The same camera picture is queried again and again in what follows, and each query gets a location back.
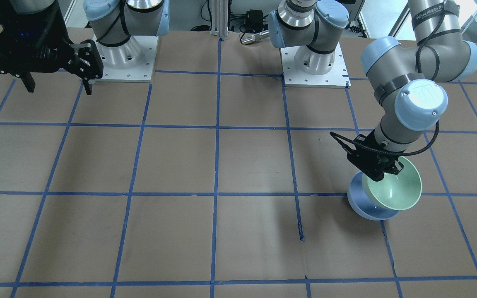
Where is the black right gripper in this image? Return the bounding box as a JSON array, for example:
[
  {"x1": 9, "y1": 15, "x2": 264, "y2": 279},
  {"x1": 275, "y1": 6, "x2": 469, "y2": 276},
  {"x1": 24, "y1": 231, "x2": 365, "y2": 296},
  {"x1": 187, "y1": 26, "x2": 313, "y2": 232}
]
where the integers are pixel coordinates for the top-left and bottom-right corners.
[{"x1": 0, "y1": 0, "x2": 104, "y2": 96}]

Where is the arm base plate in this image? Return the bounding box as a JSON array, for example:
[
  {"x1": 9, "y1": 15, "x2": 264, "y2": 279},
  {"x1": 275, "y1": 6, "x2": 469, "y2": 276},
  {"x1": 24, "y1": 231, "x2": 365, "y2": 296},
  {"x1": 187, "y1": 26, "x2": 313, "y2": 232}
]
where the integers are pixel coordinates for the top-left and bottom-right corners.
[
  {"x1": 95, "y1": 36, "x2": 160, "y2": 82},
  {"x1": 280, "y1": 43, "x2": 350, "y2": 88}
]

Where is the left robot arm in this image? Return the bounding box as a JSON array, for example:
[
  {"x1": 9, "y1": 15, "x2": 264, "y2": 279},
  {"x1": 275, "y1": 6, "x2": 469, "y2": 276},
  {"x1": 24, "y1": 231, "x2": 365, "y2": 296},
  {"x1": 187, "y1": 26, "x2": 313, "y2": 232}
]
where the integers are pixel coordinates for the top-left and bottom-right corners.
[{"x1": 83, "y1": 0, "x2": 477, "y2": 181}]

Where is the green bowl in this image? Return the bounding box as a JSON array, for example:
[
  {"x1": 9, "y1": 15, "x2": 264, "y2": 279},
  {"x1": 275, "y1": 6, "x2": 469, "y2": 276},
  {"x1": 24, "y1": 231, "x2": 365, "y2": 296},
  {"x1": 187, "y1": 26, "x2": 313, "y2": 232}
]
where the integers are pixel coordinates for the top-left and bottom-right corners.
[{"x1": 362, "y1": 156, "x2": 422, "y2": 211}]

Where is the aluminium frame post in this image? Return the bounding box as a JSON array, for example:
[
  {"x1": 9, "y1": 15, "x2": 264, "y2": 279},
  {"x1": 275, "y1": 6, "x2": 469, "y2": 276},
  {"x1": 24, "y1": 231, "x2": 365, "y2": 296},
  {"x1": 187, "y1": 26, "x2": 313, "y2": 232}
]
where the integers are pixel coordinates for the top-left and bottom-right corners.
[{"x1": 208, "y1": 0, "x2": 230, "y2": 41}]

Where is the brown paper table cover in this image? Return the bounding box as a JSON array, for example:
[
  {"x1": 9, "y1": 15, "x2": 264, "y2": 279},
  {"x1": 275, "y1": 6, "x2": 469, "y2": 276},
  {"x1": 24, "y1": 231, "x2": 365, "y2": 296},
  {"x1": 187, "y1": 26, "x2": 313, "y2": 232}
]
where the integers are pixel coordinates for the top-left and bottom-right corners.
[{"x1": 0, "y1": 31, "x2": 477, "y2": 298}]

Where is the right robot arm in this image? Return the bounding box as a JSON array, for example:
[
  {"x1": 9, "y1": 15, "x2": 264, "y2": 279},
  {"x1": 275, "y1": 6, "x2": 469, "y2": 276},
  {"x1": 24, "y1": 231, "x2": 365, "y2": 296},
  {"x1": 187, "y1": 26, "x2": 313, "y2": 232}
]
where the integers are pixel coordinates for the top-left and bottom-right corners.
[{"x1": 0, "y1": 0, "x2": 170, "y2": 95}]

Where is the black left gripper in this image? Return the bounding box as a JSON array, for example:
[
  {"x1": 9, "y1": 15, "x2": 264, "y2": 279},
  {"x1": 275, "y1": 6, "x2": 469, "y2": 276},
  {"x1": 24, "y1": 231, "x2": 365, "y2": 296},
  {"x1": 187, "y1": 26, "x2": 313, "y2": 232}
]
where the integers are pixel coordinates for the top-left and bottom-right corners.
[{"x1": 347, "y1": 146, "x2": 405, "y2": 182}]

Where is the blue bowl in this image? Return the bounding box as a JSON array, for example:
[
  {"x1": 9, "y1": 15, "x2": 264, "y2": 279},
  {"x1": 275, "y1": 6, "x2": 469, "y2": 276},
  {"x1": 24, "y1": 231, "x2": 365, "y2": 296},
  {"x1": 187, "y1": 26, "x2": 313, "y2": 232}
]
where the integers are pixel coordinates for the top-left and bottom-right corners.
[{"x1": 347, "y1": 172, "x2": 400, "y2": 221}]

